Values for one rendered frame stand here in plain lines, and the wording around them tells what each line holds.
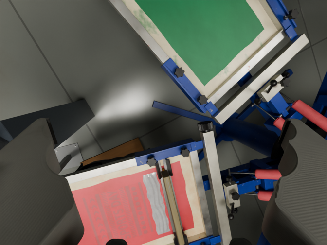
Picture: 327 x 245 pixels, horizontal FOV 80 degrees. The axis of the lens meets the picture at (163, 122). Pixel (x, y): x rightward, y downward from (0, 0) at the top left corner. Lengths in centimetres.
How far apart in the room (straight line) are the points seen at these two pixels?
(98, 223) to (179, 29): 103
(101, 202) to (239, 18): 112
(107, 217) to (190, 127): 123
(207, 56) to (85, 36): 124
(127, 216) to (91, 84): 122
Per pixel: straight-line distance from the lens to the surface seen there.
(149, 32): 97
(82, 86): 194
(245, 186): 114
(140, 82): 190
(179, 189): 111
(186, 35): 100
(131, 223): 117
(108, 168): 98
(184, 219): 121
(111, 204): 111
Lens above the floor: 189
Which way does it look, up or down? 76 degrees down
